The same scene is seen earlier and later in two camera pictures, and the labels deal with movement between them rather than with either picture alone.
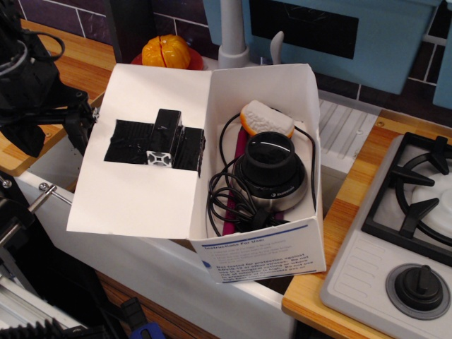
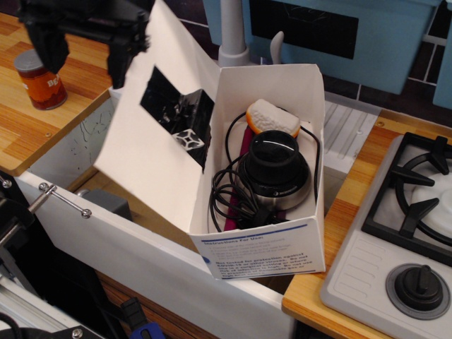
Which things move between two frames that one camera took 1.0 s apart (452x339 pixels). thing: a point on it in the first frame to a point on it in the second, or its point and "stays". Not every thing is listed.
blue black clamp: (141, 329) stays
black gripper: (32, 92) to (125, 22)
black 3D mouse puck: (271, 173) stays
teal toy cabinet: (371, 44) stays
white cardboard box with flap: (115, 198) to (164, 142)
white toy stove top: (392, 271) stays
